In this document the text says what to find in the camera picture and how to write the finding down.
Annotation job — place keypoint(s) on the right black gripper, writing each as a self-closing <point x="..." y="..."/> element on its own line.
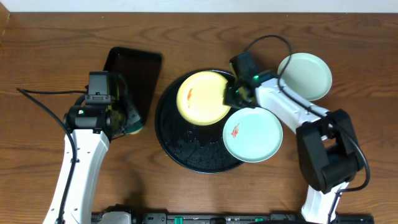
<point x="229" y="101"/>

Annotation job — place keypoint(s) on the round black tray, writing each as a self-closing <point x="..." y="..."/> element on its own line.
<point x="198" y="148"/>

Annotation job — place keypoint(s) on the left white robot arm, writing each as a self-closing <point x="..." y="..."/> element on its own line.
<point x="90" y="127"/>

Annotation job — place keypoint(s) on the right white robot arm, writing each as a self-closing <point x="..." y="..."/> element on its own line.
<point x="329" y="153"/>

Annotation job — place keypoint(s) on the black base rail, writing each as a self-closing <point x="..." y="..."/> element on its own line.
<point x="162" y="218"/>

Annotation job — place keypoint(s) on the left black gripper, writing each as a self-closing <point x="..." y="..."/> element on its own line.
<point x="131" y="112"/>

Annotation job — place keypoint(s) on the light green plate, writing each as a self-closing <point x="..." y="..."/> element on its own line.
<point x="307" y="74"/>
<point x="252" y="134"/>

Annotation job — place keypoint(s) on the green and yellow sponge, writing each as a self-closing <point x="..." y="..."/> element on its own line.
<point x="134" y="128"/>

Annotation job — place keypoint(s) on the dark rectangular water tray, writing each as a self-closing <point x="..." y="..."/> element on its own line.
<point x="141" y="71"/>

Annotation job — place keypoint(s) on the yellow plate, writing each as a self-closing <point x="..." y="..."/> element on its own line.
<point x="200" y="98"/>

